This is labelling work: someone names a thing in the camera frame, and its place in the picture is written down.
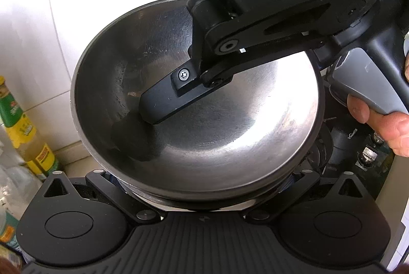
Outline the clear plastic bottle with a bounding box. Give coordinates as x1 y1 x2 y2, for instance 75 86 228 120
1 143 42 251

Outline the yellow green oil bottle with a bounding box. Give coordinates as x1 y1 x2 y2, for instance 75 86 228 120
1 76 62 180

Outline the person right hand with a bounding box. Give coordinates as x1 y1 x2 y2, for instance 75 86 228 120
347 95 409 158

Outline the large steel bowl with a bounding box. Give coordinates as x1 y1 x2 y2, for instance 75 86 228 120
71 0 324 208

